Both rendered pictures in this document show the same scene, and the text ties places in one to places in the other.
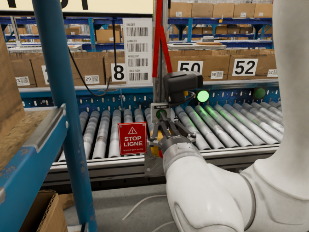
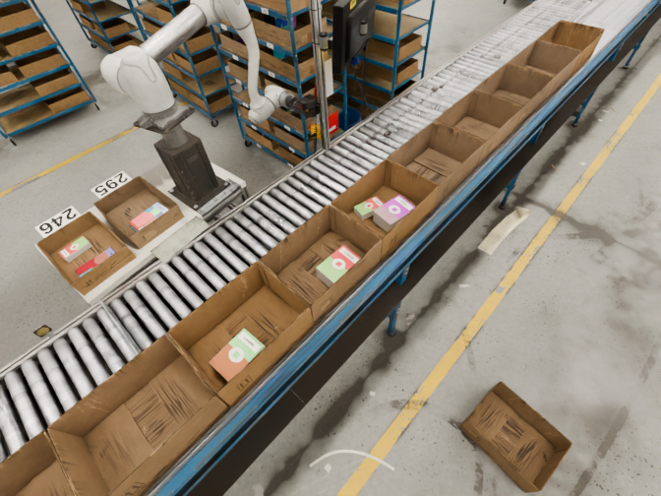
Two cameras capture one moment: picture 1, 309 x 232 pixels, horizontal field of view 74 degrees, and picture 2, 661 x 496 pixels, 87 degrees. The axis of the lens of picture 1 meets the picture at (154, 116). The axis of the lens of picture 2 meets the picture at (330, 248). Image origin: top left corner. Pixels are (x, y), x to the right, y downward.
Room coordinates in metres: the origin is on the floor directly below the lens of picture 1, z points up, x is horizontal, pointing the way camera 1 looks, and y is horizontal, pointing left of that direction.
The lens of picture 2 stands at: (2.20, -1.07, 2.11)
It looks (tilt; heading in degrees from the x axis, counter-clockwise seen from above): 53 degrees down; 146
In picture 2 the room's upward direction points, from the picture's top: 5 degrees counter-clockwise
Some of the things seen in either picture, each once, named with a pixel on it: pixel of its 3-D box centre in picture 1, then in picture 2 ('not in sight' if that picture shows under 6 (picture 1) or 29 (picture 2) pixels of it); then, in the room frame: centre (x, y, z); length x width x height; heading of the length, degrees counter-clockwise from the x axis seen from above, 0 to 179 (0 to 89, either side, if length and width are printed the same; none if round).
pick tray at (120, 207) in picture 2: not in sight; (139, 210); (0.49, -1.14, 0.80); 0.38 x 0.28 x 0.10; 12
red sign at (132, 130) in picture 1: (140, 137); (329, 125); (0.65, 0.05, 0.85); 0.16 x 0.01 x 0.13; 98
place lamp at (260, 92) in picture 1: (260, 93); not in sight; (1.29, -0.70, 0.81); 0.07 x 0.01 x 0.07; 98
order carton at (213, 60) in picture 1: (192, 65); (383, 208); (1.45, -0.27, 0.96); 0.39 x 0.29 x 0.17; 98
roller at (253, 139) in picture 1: (235, 124); (301, 211); (1.02, -0.45, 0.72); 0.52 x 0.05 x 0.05; 8
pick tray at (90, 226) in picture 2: not in sight; (87, 250); (0.59, -1.45, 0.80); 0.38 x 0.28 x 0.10; 12
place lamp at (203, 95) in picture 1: (203, 96); not in sight; (1.24, -0.31, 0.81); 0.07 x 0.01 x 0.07; 98
